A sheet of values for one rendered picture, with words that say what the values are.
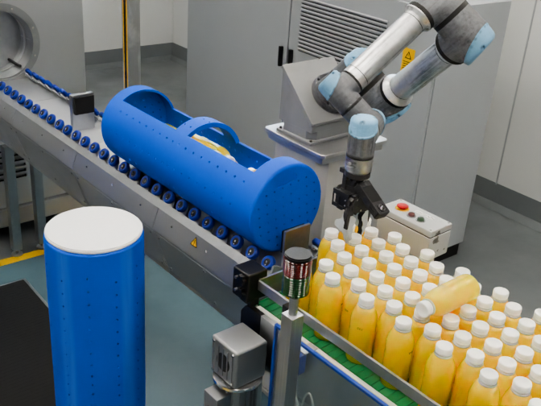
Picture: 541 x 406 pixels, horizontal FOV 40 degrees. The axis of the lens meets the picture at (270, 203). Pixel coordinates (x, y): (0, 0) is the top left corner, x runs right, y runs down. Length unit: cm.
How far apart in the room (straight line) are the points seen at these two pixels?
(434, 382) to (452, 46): 96
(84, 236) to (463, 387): 110
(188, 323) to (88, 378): 132
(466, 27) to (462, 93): 171
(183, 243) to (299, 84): 67
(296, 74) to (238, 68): 224
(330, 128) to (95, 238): 92
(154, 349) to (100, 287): 132
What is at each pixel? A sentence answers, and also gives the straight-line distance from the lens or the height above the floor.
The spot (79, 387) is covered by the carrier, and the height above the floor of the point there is 56.
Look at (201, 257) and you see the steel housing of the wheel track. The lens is 240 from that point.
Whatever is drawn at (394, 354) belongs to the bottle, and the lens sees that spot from 180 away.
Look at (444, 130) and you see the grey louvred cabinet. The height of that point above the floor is 82.
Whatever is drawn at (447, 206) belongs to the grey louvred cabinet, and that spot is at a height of 36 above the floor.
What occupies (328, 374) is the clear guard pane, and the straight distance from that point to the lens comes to 185.
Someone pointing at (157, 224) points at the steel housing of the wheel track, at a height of 86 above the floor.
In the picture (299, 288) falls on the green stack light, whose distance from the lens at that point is 165.
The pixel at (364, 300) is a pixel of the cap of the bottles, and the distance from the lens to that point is 183.
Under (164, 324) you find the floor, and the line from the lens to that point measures 357.
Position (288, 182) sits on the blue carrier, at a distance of 217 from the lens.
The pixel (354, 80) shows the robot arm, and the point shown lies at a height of 150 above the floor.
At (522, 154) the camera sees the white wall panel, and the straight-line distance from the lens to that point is 497.
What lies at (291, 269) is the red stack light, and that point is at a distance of 162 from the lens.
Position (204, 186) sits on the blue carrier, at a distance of 227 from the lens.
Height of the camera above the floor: 206
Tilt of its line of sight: 26 degrees down
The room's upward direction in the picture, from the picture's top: 4 degrees clockwise
